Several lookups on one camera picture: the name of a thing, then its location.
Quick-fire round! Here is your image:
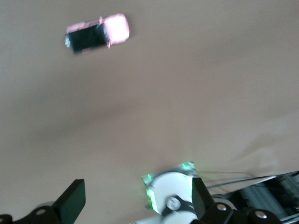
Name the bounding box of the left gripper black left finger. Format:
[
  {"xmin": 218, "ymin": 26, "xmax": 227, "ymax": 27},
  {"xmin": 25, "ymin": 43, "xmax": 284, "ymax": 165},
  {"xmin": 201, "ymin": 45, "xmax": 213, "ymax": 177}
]
[{"xmin": 0, "ymin": 178, "xmax": 86, "ymax": 224}]

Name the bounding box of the pink toy jeep black roof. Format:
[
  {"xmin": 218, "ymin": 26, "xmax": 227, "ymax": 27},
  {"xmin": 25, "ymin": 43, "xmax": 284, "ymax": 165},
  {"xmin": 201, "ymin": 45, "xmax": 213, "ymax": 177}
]
[{"xmin": 64, "ymin": 13, "xmax": 130, "ymax": 55}]

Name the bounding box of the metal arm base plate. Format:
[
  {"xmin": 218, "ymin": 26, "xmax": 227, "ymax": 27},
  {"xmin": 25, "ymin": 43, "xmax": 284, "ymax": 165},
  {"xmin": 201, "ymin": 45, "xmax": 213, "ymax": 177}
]
[{"xmin": 141, "ymin": 161, "xmax": 199, "ymax": 212}]

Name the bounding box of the thick black table cable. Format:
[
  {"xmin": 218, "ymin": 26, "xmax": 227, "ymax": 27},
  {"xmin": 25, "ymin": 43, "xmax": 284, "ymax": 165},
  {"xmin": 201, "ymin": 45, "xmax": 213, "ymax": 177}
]
[{"xmin": 205, "ymin": 176, "xmax": 278, "ymax": 189}]

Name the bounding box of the aluminium profile frame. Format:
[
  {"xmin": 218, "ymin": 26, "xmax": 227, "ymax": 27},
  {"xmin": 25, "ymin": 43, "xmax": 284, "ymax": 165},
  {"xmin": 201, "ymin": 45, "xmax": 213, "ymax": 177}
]
[{"xmin": 230, "ymin": 171, "xmax": 299, "ymax": 222}]

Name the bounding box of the thin black table cable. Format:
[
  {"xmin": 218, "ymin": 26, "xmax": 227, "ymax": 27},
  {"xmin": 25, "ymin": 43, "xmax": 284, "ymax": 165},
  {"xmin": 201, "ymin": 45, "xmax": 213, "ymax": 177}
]
[{"xmin": 198, "ymin": 171, "xmax": 260, "ymax": 175}]

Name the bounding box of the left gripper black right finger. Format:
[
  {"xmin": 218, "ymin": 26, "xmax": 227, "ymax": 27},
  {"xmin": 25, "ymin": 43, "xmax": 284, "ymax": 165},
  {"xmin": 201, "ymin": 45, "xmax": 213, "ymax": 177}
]
[{"xmin": 191, "ymin": 177, "xmax": 281, "ymax": 224}]

